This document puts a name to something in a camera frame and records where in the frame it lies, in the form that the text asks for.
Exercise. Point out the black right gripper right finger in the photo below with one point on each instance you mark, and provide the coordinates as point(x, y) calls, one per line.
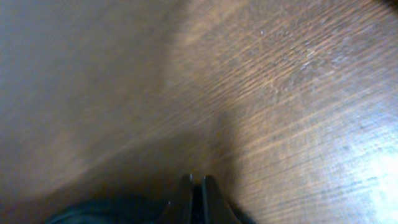
point(215, 207)

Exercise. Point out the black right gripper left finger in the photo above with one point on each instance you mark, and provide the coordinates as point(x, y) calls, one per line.
point(179, 208)

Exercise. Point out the black t-shirt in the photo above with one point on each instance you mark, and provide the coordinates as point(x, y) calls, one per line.
point(123, 210)

